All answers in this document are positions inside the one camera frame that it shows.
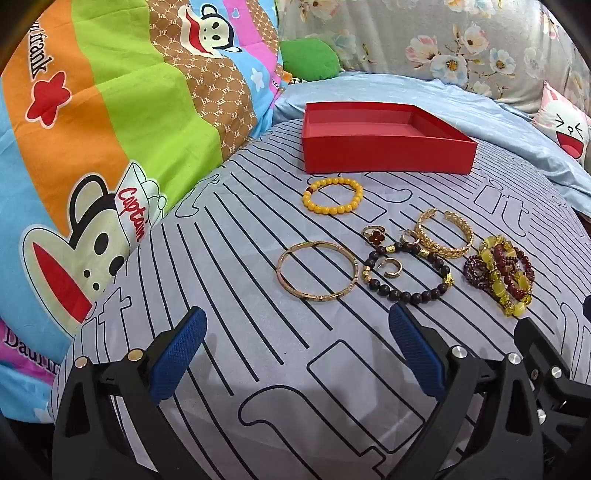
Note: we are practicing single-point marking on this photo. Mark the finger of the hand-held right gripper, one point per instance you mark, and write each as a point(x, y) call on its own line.
point(549, 355)

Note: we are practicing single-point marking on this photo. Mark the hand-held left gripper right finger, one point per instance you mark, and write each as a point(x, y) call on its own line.
point(415, 348)

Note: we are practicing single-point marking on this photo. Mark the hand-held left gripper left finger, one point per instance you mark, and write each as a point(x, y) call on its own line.
point(181, 350)

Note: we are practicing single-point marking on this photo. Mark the gold hoop earring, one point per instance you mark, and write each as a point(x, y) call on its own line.
point(408, 238)
point(396, 273)

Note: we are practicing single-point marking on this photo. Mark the thin gold bangle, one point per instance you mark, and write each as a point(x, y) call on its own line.
point(280, 272)

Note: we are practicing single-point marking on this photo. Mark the red cardboard box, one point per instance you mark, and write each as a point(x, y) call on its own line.
point(369, 154)

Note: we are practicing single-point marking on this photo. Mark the pink cartoon face pillow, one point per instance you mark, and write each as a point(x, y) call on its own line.
point(563, 124)

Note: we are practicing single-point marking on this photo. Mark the light blue pillow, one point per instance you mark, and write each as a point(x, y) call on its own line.
point(508, 124)

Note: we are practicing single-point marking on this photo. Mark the cartoon monkey quilt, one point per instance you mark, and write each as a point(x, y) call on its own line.
point(115, 92)

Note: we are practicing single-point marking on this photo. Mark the green plush cushion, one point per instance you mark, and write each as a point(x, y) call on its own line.
point(309, 57)

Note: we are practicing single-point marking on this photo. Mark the grey floral bedsheet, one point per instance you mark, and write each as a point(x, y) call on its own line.
point(392, 27)

